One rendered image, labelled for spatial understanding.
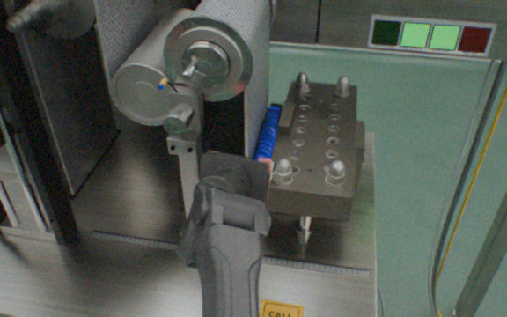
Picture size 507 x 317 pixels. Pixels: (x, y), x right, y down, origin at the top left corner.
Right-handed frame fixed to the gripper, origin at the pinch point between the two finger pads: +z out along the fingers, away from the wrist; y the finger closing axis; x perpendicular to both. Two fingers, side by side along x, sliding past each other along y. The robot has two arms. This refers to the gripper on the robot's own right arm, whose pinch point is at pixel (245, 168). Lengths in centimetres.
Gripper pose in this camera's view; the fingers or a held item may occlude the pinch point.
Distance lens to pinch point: 79.8
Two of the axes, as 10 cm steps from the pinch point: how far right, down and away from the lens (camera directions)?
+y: 9.8, 1.3, -1.6
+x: 1.0, -9.7, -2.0
